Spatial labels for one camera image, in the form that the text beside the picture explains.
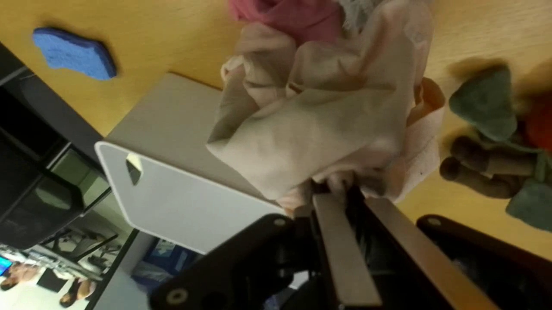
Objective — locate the blue sponge cloth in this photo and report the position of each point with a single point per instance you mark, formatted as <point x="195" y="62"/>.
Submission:
<point x="74" y="52"/>

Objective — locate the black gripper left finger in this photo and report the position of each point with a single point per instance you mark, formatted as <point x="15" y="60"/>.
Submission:
<point x="345" y="258"/>

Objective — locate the plush toy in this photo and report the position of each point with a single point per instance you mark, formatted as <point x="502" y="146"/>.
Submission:
<point x="493" y="148"/>

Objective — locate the orange fruit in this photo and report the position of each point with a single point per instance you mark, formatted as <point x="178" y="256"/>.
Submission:
<point x="428" y="96"/>

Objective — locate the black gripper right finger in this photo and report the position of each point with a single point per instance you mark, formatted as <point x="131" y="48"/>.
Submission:
<point x="488" y="269"/>

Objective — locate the pink cloth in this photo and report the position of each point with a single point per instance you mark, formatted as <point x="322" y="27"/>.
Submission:
<point x="286" y="17"/>

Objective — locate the peach cloth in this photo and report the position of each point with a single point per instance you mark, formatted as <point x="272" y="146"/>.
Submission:
<point x="321" y="114"/>

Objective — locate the white plastic bin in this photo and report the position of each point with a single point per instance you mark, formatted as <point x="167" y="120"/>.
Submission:
<point x="178" y="189"/>

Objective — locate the white plastic bag red print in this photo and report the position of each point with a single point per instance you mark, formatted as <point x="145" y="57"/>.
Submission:
<point x="423" y="151"/>

